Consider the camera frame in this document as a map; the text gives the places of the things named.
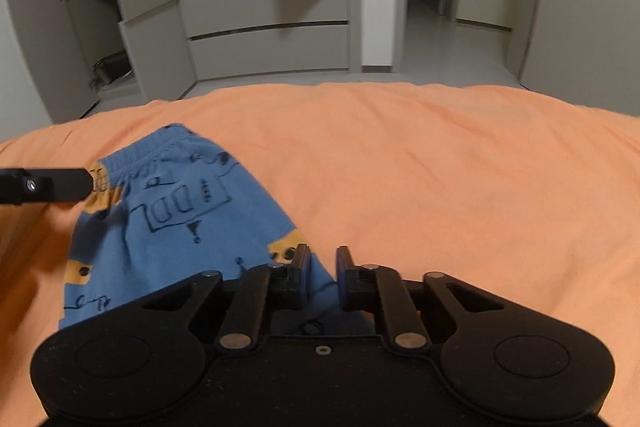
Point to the orange bed sheet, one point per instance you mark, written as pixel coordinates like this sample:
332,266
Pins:
425,187

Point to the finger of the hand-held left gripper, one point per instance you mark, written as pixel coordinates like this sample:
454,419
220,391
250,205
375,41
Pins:
55,185

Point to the dark storage basket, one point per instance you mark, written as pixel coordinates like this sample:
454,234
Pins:
112,69

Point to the blue pants with orange print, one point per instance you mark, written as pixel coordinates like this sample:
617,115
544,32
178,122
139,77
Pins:
165,232

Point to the grey wardrobe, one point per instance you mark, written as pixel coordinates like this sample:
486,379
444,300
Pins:
225,7

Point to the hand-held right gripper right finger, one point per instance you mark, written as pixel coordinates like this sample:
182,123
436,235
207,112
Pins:
345,281

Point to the white room door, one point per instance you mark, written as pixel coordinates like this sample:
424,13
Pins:
585,7

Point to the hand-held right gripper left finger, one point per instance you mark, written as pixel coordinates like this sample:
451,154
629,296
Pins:
301,279

